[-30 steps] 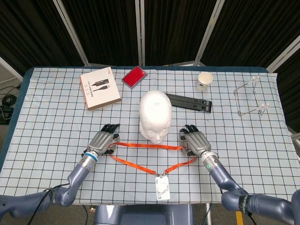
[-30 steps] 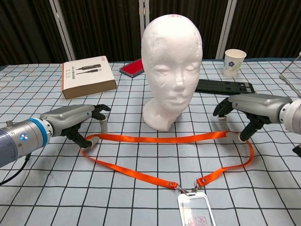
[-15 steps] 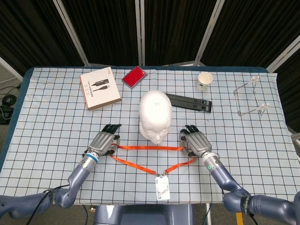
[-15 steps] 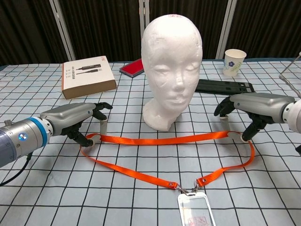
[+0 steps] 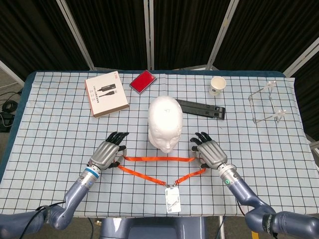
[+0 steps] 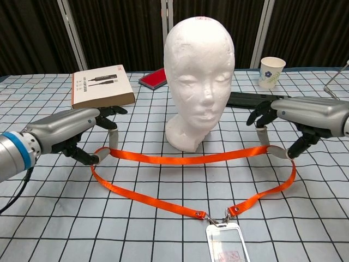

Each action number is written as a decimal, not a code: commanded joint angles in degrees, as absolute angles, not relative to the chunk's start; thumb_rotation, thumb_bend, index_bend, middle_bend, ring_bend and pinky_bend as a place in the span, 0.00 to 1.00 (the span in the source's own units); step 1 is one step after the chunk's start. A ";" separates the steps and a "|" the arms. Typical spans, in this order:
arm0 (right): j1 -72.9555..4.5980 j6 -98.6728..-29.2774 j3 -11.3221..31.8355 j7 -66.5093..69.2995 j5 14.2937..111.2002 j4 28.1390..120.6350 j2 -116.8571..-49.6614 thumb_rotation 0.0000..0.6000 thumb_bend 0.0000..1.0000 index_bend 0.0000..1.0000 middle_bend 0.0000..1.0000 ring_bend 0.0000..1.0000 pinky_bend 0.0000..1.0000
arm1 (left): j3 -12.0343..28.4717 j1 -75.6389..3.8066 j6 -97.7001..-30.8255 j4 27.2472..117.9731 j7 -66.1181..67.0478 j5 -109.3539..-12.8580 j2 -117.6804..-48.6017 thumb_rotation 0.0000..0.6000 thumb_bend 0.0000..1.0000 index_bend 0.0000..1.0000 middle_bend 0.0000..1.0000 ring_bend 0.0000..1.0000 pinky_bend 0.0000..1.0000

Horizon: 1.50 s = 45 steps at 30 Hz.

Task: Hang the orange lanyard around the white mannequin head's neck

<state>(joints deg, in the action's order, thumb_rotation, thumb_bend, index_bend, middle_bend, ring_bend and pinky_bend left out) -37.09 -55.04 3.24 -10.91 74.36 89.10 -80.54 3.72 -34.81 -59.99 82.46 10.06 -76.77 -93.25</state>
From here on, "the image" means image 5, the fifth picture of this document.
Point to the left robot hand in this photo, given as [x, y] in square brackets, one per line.
[104, 154]

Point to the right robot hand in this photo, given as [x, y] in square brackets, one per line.
[211, 152]

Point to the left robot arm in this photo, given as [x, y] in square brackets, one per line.
[72, 199]

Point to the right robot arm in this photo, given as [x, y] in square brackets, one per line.
[249, 194]

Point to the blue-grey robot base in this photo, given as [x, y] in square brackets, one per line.
[154, 227]

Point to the white foam mannequin head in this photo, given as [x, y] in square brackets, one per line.
[165, 119]

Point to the black folding stand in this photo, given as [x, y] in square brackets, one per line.
[202, 109]

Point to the blue checkered tablecloth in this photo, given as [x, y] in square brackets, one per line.
[62, 139]

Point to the white paper cup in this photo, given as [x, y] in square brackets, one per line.
[217, 85]

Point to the red ink pad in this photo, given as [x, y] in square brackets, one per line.
[142, 81]

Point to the blue-edged table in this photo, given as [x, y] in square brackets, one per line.
[18, 109]

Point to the black folding screen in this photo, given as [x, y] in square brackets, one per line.
[119, 32]

